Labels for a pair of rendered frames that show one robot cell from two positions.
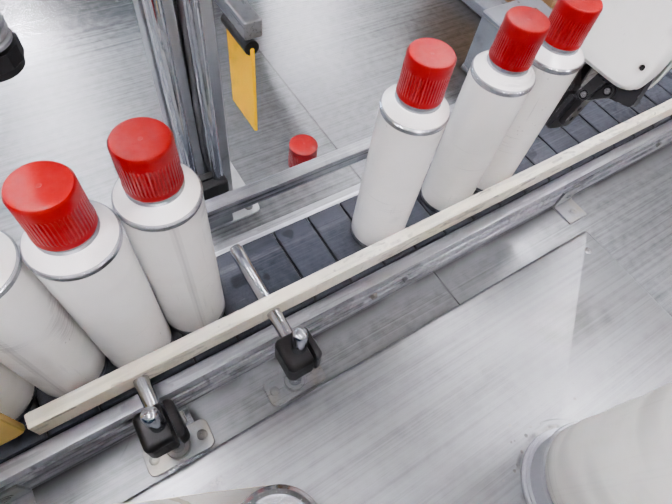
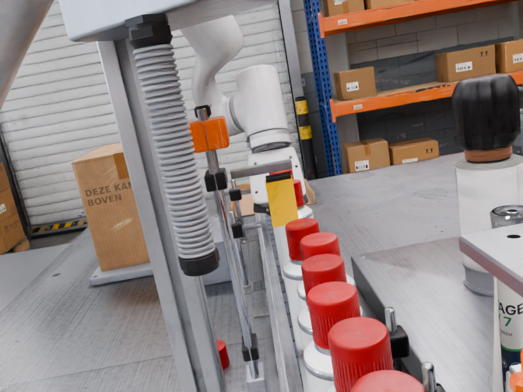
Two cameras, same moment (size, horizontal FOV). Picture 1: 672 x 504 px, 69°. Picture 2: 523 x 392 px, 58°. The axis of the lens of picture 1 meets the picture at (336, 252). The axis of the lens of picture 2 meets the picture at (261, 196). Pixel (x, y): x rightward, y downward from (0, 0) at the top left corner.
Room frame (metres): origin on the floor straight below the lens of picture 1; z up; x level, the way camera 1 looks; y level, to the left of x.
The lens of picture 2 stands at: (-0.10, 0.46, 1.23)
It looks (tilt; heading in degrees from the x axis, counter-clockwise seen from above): 14 degrees down; 311
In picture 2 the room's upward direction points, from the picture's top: 10 degrees counter-clockwise
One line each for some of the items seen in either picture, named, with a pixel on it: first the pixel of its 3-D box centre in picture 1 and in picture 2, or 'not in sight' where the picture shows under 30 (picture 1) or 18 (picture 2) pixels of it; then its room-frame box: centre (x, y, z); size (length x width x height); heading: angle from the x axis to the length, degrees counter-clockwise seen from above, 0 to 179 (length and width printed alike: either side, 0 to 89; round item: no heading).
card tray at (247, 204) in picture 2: not in sight; (269, 194); (0.90, -0.72, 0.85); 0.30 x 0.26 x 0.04; 132
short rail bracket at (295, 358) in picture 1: (298, 359); (394, 352); (0.13, 0.01, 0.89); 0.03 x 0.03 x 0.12; 42
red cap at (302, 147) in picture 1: (302, 153); (215, 355); (0.39, 0.06, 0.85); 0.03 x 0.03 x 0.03
